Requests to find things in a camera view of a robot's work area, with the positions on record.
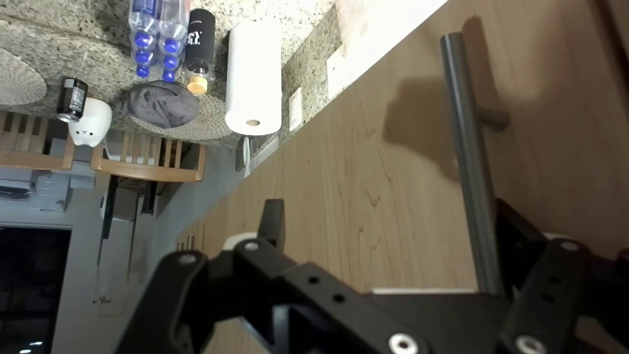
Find metal cabinet door handle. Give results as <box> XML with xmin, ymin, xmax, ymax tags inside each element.
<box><xmin>441</xmin><ymin>31</ymin><xmax>508</xmax><ymax>295</ymax></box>

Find grey cloth in bowl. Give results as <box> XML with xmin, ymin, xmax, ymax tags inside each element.
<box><xmin>126</xmin><ymin>80</ymin><xmax>199</xmax><ymax>128</ymax></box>

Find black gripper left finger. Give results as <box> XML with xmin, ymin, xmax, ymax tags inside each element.
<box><xmin>115</xmin><ymin>198</ymin><xmax>290</xmax><ymax>354</ymax></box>

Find woven round placemat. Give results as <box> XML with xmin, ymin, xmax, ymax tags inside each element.
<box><xmin>0</xmin><ymin>49</ymin><xmax>48</xmax><ymax>106</ymax></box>

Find black mug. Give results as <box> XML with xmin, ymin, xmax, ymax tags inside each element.
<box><xmin>58</xmin><ymin>76</ymin><xmax>89</xmax><ymax>122</ymax></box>

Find wooden cabinet door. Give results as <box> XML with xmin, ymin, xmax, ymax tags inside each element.
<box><xmin>183</xmin><ymin>0</ymin><xmax>629</xmax><ymax>291</ymax></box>

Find white paper towel roll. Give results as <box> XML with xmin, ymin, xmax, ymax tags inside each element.
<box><xmin>225</xmin><ymin>21</ymin><xmax>282</xmax><ymax>135</ymax></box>

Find white piggy bank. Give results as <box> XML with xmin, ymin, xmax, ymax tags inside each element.
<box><xmin>69</xmin><ymin>98</ymin><xmax>113</xmax><ymax>147</ymax></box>

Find right wooden chair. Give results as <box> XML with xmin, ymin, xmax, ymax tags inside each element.
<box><xmin>0</xmin><ymin>112</ymin><xmax>75</xmax><ymax>171</ymax></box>

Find left wooden chair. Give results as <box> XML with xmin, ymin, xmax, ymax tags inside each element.
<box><xmin>91</xmin><ymin>130</ymin><xmax>205</xmax><ymax>183</ymax></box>

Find pack of water bottles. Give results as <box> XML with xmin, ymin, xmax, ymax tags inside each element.
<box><xmin>128</xmin><ymin>0</ymin><xmax>191</xmax><ymax>82</ymax></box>

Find black canister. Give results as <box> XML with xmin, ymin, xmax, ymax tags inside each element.
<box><xmin>185</xmin><ymin>8</ymin><xmax>217</xmax><ymax>72</ymax></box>

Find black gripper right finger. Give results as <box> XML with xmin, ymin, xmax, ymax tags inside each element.
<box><xmin>496</xmin><ymin>200</ymin><xmax>629</xmax><ymax>354</ymax></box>

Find wooden chair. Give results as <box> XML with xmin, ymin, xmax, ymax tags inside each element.
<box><xmin>91</xmin><ymin>130</ymin><xmax>205</xmax><ymax>183</ymax></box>
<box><xmin>0</xmin><ymin>112</ymin><xmax>75</xmax><ymax>171</ymax></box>

